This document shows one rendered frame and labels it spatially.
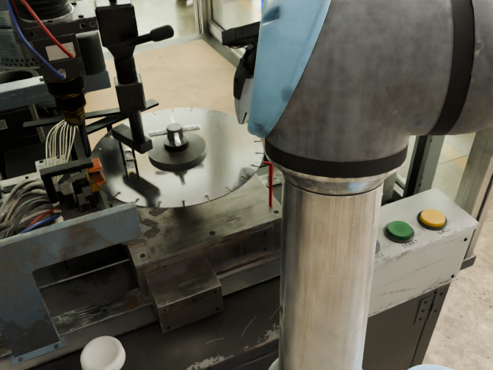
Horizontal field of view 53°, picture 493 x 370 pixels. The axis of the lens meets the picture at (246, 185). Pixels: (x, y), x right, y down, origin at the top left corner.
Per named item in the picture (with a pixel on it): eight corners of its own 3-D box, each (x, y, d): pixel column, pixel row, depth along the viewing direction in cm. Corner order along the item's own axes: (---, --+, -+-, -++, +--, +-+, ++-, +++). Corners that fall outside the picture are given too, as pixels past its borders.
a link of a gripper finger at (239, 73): (232, 100, 87) (249, 51, 83) (227, 96, 88) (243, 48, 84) (251, 100, 90) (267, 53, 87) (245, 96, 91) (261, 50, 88)
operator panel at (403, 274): (420, 243, 103) (436, 186, 93) (458, 280, 95) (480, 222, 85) (301, 288, 94) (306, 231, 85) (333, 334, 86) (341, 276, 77)
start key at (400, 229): (400, 225, 87) (402, 217, 85) (415, 240, 84) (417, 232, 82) (381, 233, 85) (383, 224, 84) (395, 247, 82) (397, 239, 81)
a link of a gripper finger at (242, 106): (246, 136, 88) (263, 86, 84) (224, 120, 91) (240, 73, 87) (258, 135, 90) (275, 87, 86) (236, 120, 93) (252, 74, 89)
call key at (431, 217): (432, 213, 89) (434, 205, 87) (447, 227, 86) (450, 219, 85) (414, 220, 87) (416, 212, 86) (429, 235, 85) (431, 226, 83)
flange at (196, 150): (186, 174, 89) (185, 162, 88) (136, 158, 93) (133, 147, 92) (216, 142, 97) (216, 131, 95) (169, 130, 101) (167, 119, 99)
